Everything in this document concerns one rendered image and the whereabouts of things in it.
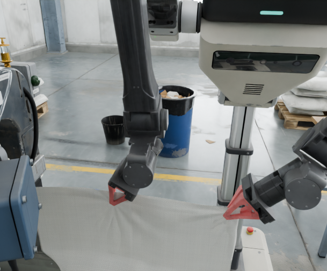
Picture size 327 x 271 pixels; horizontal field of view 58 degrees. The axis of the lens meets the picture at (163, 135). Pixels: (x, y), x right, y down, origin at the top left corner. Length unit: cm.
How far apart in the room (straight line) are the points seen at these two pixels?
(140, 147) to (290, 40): 55
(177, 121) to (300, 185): 236
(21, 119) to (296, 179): 65
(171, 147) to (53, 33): 695
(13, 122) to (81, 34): 853
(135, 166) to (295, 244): 186
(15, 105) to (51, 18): 856
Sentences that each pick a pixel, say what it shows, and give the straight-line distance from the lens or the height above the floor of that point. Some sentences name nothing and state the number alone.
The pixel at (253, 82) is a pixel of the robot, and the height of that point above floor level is 125.
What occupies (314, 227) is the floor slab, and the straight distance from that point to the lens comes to 250.
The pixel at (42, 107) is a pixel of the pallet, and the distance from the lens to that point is 437.
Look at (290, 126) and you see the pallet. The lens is 410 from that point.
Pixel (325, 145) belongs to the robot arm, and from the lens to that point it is 61.
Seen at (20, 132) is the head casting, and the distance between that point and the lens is 84.
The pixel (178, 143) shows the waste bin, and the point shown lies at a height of 16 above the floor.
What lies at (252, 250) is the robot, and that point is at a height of 26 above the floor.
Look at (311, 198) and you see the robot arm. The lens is 56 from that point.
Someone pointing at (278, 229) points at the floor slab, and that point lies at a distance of 237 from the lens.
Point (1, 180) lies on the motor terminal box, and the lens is 38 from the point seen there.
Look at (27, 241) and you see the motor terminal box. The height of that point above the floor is 125.
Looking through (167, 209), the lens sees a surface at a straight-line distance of 69.
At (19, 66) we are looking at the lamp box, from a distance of 86.
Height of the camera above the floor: 149
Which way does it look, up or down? 25 degrees down
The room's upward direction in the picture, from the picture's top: 1 degrees clockwise
